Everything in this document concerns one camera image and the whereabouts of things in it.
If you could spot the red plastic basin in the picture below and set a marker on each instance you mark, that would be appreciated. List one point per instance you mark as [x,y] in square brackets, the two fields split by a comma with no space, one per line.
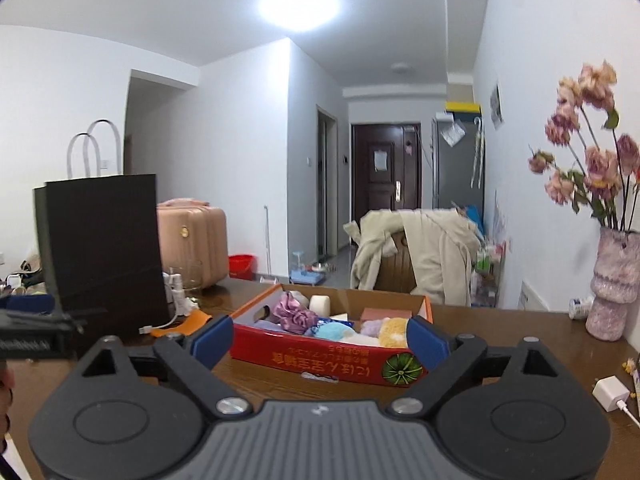
[242,266]

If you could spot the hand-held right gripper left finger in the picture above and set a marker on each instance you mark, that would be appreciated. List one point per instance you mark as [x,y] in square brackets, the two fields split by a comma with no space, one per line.
[212,340]

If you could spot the black paper bag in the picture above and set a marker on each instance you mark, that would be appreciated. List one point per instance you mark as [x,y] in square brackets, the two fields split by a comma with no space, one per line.
[100,250]

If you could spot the cluttered storage rack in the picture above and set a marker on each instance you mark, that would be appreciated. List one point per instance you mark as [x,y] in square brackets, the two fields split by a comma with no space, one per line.
[487,275]

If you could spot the speckled pink vase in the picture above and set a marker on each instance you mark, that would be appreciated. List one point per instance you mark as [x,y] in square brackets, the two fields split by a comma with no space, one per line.
[612,285]

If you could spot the clear plastic document pouch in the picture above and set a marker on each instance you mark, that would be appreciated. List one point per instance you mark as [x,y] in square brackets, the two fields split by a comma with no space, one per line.
[452,134]

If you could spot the dried pink roses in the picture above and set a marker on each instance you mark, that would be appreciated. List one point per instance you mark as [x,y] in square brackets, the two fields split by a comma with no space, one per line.
[597,165]

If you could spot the bright ceiling lamp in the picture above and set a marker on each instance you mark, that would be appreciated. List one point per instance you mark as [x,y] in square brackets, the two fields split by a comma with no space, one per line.
[300,6]

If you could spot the pale decorative branches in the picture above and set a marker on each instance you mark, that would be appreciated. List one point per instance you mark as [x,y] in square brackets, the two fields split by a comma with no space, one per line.
[500,220]

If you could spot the wall electrical panel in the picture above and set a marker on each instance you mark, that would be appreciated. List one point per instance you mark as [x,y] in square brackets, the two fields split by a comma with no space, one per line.
[496,105]

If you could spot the brown chair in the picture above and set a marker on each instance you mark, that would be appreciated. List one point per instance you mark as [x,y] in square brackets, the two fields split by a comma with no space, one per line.
[397,265]

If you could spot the pink suitcase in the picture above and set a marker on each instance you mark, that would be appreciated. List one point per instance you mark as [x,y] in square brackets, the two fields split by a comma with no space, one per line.
[192,245]

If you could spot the grey refrigerator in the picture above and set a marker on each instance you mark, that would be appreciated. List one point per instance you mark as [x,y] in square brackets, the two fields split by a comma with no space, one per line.
[455,175]

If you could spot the lilac towel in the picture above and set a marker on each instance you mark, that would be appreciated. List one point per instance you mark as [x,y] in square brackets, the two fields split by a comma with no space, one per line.
[371,328]

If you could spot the white pole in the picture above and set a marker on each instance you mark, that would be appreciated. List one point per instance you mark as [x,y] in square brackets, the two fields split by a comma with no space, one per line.
[266,240]

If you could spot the beige coat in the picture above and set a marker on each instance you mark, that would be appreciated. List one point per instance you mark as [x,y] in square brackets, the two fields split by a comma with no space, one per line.
[440,255]

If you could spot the dark brown entrance door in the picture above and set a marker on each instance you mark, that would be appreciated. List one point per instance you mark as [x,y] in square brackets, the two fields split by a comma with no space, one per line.
[385,190]

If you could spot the grey interior door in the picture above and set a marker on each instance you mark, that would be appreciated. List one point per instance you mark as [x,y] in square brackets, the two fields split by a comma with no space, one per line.
[327,185]

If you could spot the person's left hand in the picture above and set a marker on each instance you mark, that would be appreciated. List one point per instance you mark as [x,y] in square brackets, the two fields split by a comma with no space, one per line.
[5,385]

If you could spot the small white jar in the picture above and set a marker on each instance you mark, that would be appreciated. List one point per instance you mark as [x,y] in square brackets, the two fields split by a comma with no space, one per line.
[581,307]

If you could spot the light blue fluffy cloth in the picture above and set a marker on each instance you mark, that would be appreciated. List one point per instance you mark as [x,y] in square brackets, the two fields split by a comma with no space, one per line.
[335,332]

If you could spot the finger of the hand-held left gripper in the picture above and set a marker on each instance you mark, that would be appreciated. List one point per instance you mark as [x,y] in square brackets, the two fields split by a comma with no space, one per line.
[45,321]
[27,303]

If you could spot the purple satin pouch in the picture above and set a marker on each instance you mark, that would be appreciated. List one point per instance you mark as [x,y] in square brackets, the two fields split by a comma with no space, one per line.
[295,315]

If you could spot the yellow box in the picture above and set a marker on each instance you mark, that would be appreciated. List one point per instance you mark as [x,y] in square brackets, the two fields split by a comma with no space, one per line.
[462,106]

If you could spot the white and yellow plush toy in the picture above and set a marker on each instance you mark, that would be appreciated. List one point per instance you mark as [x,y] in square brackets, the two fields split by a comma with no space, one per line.
[392,332]

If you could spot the blue plastic tray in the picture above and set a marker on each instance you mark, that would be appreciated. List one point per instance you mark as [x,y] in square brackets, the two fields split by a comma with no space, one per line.
[307,275]

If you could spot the white round puck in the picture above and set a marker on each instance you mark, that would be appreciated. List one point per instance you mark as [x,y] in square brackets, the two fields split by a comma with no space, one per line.
[339,317]

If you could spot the white charger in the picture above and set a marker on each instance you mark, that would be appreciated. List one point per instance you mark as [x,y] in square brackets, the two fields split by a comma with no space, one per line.
[610,394]

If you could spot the white folded umbrella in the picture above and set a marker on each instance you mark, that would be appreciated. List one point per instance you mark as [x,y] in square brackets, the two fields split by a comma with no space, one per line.
[478,155]

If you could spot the white paper notice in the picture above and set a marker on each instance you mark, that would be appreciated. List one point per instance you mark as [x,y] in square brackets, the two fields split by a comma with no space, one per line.
[380,160]

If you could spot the red cardboard box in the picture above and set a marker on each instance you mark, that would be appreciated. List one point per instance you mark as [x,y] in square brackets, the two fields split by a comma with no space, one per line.
[320,360]

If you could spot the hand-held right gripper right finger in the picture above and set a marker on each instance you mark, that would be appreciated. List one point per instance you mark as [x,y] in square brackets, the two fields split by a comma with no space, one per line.
[425,342]

